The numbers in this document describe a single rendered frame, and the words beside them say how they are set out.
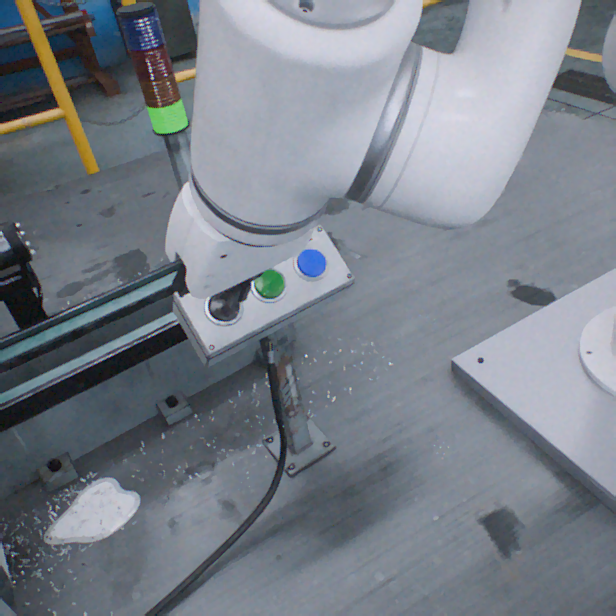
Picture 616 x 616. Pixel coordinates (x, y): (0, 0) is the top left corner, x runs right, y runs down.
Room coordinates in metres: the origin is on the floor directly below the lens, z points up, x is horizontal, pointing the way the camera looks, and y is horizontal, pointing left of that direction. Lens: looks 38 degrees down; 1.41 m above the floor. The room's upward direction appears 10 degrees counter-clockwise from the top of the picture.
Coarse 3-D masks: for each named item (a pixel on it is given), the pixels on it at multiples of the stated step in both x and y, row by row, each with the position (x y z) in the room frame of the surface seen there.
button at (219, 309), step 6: (210, 300) 0.46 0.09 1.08; (216, 300) 0.46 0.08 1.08; (222, 300) 0.46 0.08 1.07; (210, 306) 0.46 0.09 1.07; (216, 306) 0.46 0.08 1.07; (222, 306) 0.46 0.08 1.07; (228, 306) 0.46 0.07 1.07; (234, 306) 0.46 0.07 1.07; (210, 312) 0.45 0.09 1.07; (216, 312) 0.45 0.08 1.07; (222, 312) 0.45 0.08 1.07; (228, 312) 0.45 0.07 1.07; (234, 312) 0.45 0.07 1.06; (216, 318) 0.45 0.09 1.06; (222, 318) 0.45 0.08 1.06; (228, 318) 0.45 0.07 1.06; (234, 318) 0.45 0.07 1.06
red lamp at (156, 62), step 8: (152, 48) 1.02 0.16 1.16; (160, 48) 1.03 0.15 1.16; (136, 56) 1.02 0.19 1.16; (144, 56) 1.02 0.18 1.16; (152, 56) 1.02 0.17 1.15; (160, 56) 1.02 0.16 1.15; (168, 56) 1.04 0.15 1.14; (136, 64) 1.03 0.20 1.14; (144, 64) 1.02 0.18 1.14; (152, 64) 1.02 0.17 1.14; (160, 64) 1.02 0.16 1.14; (168, 64) 1.03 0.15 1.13; (136, 72) 1.03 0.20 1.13; (144, 72) 1.02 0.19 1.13; (152, 72) 1.02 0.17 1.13; (160, 72) 1.02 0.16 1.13; (168, 72) 1.03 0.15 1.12
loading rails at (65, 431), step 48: (144, 288) 0.74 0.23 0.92; (48, 336) 0.67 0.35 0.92; (96, 336) 0.68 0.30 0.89; (144, 336) 0.62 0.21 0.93; (288, 336) 0.70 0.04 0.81; (0, 384) 0.62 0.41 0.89; (48, 384) 0.56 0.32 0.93; (96, 384) 0.58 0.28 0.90; (144, 384) 0.60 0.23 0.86; (192, 384) 0.63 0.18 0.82; (0, 432) 0.52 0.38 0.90; (48, 432) 0.54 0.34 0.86; (96, 432) 0.56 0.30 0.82; (0, 480) 0.51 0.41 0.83; (48, 480) 0.51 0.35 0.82
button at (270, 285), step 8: (264, 272) 0.49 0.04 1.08; (272, 272) 0.49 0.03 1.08; (256, 280) 0.48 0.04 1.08; (264, 280) 0.48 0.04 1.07; (272, 280) 0.48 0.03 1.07; (280, 280) 0.48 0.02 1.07; (256, 288) 0.48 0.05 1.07; (264, 288) 0.48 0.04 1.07; (272, 288) 0.48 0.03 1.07; (280, 288) 0.48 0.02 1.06; (264, 296) 0.47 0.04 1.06; (272, 296) 0.47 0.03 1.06
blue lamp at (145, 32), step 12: (156, 12) 1.04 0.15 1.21; (120, 24) 1.04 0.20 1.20; (132, 24) 1.02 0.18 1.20; (144, 24) 1.02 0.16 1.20; (156, 24) 1.03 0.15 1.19; (132, 36) 1.02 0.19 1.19; (144, 36) 1.02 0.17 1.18; (156, 36) 1.03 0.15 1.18; (132, 48) 1.02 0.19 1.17; (144, 48) 1.02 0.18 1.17
